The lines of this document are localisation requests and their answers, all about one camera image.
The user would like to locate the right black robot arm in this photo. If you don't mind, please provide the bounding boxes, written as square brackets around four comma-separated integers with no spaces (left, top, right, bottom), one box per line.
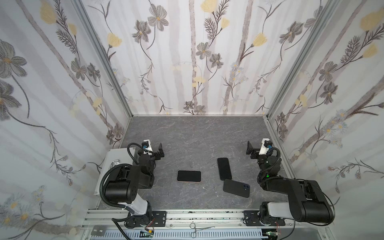
[246,139,336,227]

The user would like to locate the black mounting plate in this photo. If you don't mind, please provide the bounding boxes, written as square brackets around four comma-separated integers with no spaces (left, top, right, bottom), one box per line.
[124,211,167,229]
[243,210,286,227]

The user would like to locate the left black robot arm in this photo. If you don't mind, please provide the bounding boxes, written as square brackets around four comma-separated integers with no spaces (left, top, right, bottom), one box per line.
[99,140,167,229]

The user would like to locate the metal scissors forceps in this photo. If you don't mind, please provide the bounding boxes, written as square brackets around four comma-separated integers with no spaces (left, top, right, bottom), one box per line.
[190,223,215,239]

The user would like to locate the silver metal case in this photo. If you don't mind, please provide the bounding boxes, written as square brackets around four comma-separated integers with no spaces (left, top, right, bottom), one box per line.
[93,147,136,196]

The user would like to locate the purple phone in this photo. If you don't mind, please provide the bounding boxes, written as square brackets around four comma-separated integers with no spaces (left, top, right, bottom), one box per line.
[217,158,232,181]

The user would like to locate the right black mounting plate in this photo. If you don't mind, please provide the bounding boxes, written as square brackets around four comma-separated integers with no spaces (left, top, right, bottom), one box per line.
[243,210,286,227]

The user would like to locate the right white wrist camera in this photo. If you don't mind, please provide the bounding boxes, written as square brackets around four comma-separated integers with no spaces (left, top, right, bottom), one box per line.
[259,138,273,155]

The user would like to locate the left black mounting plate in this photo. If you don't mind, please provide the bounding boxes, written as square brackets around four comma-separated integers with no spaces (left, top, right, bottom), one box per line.
[124,211,167,229]

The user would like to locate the white slotted cable duct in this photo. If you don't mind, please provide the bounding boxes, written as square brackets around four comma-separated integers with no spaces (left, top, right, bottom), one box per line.
[101,229,271,240]

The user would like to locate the black phone face down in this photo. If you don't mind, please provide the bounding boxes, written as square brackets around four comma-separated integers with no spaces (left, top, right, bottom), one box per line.
[223,179,250,198]

